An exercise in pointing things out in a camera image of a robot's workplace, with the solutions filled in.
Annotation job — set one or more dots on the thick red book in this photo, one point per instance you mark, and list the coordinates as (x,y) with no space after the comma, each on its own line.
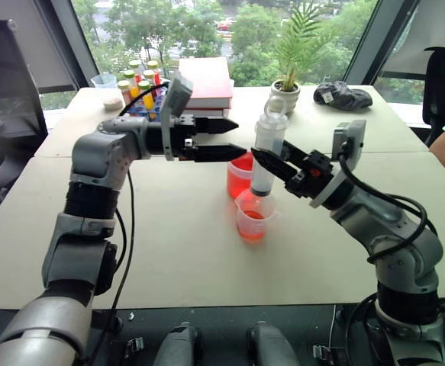
(207,82)

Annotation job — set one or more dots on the green palm plant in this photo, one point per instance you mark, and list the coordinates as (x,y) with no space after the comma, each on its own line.
(296,42)

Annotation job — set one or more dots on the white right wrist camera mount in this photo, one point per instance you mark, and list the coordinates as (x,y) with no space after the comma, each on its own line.
(346,139)

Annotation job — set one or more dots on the blue test tube rack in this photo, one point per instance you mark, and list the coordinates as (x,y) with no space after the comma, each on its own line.
(144,108)

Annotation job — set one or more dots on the crumpled black bag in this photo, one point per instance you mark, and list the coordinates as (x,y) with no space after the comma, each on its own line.
(340,95)

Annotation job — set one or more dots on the green-capped tube yellow liquid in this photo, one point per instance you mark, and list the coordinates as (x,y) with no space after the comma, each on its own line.
(146,93)

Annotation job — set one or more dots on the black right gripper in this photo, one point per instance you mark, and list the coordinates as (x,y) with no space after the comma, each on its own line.
(313,175)

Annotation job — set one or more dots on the grey rounded robot leg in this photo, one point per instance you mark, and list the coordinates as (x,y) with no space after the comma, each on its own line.
(273,347)
(178,347)

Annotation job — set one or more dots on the black office chair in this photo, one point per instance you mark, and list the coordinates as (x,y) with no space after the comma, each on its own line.
(441,87)

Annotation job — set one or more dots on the clear measuring cup with spout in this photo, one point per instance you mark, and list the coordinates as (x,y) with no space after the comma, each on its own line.
(252,223)

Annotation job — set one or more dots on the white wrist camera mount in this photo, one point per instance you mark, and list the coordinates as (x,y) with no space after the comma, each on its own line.
(346,139)
(176,95)

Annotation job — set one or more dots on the green-capped tube pale liquid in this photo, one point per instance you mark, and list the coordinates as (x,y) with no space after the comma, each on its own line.
(124,87)

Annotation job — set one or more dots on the dark screen panel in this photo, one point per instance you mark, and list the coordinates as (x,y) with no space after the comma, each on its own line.
(8,76)

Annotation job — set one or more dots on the clear plastic squeeze bottle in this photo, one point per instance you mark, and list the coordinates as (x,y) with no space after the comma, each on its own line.
(269,133)

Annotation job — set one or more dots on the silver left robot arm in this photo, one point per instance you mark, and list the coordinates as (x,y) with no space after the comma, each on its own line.
(92,152)

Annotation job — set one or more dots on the green-capped tube red liquid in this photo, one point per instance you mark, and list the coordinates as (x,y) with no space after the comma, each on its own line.
(135,66)
(153,66)

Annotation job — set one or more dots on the plastic cup of red liquid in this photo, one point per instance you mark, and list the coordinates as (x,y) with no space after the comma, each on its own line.
(238,177)

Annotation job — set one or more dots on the empty clear plastic beaker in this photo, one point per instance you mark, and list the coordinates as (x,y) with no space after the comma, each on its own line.
(104,81)

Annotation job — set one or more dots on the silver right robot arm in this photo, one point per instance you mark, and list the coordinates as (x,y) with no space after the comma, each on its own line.
(401,244)

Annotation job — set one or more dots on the small white round lid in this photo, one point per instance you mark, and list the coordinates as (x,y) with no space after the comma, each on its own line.
(112,104)

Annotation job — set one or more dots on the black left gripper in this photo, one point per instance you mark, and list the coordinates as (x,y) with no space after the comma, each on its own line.
(186,127)

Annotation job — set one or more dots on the green-capped tube orange liquid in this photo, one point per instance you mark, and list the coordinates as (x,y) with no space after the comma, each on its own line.
(129,78)

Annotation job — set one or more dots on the white ceramic plant pot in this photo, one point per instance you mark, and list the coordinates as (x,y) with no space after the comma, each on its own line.
(285,100)

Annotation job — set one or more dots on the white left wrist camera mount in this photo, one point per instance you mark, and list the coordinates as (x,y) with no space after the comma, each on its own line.
(176,95)

